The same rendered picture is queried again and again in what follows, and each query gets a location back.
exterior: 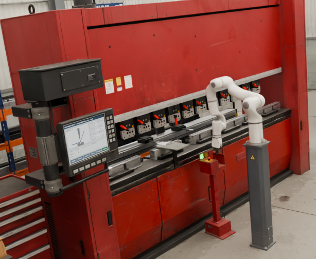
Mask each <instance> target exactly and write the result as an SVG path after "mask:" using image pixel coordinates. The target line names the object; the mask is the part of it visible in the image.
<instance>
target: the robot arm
mask: <svg viewBox="0 0 316 259"><path fill-rule="evenodd" d="M221 88H227V89H228V93H229V94H230V95H231V96H233V97H235V98H237V99H239V100H242V101H243V103H242V108H243V110H244V112H245V113H246V115H247V117H248V123H249V140H248V141H246V142H245V143H246V144H247V145H251V146H259V145H264V144H267V143H268V141H267V140H265V139H264V138H263V129H262V116H261V115H260V114H258V113H257V112H256V109H258V108H261V107H263V106H264V104H265V99H264V97H263V96H262V95H260V94H257V93H255V92H251V91H247V90H244V89H242V88H240V87H239V86H237V85H236V84H235V83H234V82H233V79H232V78H230V77H227V76H224V77H219V78H216V79H213V80H211V81H210V84H209V85H208V86H207V88H206V97H207V103H208V109H209V113H210V115H211V116H216V117H217V118H218V120H213V121H212V127H213V137H212V147H214V148H215V150H216V154H218V153H219V150H220V149H222V148H221V147H222V139H221V131H222V130H224V129H225V128H226V120H225V117H224V115H223V114H222V113H221V112H219V110H218V104H217V98H216V91H217V90H218V89H221Z"/></svg>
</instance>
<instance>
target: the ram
mask: <svg viewBox="0 0 316 259"><path fill-rule="evenodd" d="M87 33H88V38H89V45H90V52H91V59H98V58H100V59H102V60H101V68H102V75H103V82H104V81H105V80H109V79H113V86H114V92H113V93H110V94H107V93H106V86H105V82H104V87H101V88H97V89H96V94H97V101H98V108H99V110H102V109H106V108H112V109H113V114H114V116H117V115H120V114H124V113H127V112H131V111H133V110H137V109H140V108H143V107H147V106H150V105H154V104H158V103H161V102H164V101H168V100H171V99H175V98H178V97H181V96H185V95H188V94H192V93H195V92H198V91H202V90H205V89H206V88H207V86H208V85H209V84H210V81H211V80H213V79H216V78H219V77H224V76H227V77H230V78H232V79H233V81H236V80H239V79H243V78H246V77H250V76H253V75H256V74H259V73H263V72H266V71H269V70H273V69H277V68H280V67H281V53H280V31H279V8H278V6H276V7H268V8H259V9H251V10H242V11H234V12H226V13H217V14H209V15H201V16H192V17H184V18H175V19H170V20H162V21H154V22H145V23H137V24H128V25H120V26H112V27H103V28H95V29H87ZM127 75H131V77H132V85H133V87H132V88H128V89H125V81H124V76H127ZM118 77H120V79H121V85H118V86H117V83H116V78H118ZM118 87H122V90H120V91H118V90H117V88H118ZM202 96H206V93H203V94H199V95H196V96H193V97H189V98H186V99H183V100H179V101H175V102H172V103H169V104H166V105H162V106H159V107H156V108H152V109H149V110H146V111H143V112H140V113H136V114H133V115H129V116H126V117H123V118H119V119H116V120H114V121H115V123H117V122H120V121H124V120H127V119H131V118H134V117H137V116H140V115H144V114H147V113H150V112H153V111H156V110H159V109H162V108H166V107H169V106H173V105H176V104H179V103H182V102H186V101H189V100H192V99H195V98H199V97H202Z"/></svg>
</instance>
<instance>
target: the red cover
mask: <svg viewBox="0 0 316 259"><path fill-rule="evenodd" d="M279 4H280V0H184V1H171V2H160V3H147V4H135V5H123V6H111V7H99V8H86V9H84V13H85V20H86V26H87V27H91V26H99V25H108V24H117V23H125V22H134V21H143V20H151V19H160V18H166V17H174V16H183V15H192V14H200V13H209V12H218V11H227V10H235V9H244V8H253V7H261V6H270V5H279Z"/></svg>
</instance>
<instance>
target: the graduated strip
mask: <svg viewBox="0 0 316 259"><path fill-rule="evenodd" d="M281 69H282V68H281V67H280V68H277V69H273V70H269V71H266V72H263V73H259V74H256V75H253V76H250V77H246V78H243V79H239V80H236V81H233V82H234V83H235V84H236V83H239V82H242V81H246V80H249V79H252V78H255V77H259V76H263V75H266V74H269V73H272V72H275V71H279V70H281ZM205 92H206V89H205V90H202V91H198V92H195V93H192V94H188V95H185V96H181V97H178V98H175V99H171V100H168V101H164V102H161V103H158V104H154V105H150V106H147V107H143V108H140V109H137V110H133V111H131V112H127V113H124V114H120V115H117V116H114V120H116V119H119V118H123V117H126V116H129V115H133V114H136V113H140V112H143V111H146V110H149V109H152V108H156V107H159V106H162V105H166V104H169V103H172V102H175V101H179V100H183V99H186V98H189V97H193V96H196V95H199V94H203V93H205Z"/></svg>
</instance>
